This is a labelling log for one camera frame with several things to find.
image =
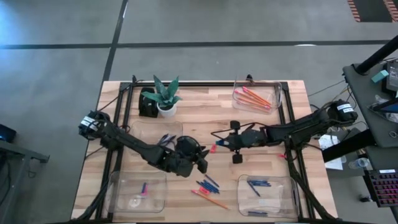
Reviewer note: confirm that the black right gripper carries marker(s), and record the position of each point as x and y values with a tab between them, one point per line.
252	138

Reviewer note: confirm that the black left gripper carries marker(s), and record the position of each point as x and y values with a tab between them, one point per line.
180	161

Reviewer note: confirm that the black pen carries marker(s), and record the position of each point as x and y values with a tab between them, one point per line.
171	138
163	140

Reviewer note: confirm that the blue pen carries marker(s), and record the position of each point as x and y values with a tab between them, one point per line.
167	137

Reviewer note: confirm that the clear plastic bin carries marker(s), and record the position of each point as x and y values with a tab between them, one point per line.
275	93
280	202
146	130
124	193

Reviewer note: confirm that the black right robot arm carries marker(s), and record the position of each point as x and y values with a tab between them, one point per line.
304	127

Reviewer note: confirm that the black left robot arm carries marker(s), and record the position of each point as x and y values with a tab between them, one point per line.
130	146

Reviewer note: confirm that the red eraser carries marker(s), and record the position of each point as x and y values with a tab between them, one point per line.
204	191

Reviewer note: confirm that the black clamp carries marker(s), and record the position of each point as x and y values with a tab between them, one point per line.
249	78

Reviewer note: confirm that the green plant white pot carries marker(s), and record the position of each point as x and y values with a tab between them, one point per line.
164	96

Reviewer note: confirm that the white paper sheet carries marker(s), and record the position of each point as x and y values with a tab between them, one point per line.
331	146

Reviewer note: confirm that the black diagonal bar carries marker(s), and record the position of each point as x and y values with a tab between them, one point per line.
348	146

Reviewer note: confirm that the clear plastic cup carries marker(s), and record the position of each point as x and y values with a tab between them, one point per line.
357	163

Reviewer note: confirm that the grey side desk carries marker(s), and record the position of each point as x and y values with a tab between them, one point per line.
370	109

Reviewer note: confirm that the backlit black keyboard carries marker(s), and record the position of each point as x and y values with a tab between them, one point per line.
384	188

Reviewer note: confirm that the black tablet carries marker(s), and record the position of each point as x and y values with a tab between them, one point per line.
387	107

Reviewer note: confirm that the teal box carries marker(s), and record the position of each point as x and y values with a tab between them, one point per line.
380	76

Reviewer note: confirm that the black pole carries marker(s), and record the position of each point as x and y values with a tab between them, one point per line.
377	56

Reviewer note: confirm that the grey cart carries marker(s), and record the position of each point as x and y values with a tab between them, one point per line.
18	155

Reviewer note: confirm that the dark floor mat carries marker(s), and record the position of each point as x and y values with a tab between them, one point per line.
371	9

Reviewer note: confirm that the black box blue light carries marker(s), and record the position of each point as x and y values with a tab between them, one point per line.
6	133

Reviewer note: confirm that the black aluminium table frame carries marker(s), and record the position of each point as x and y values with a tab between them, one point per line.
199	84

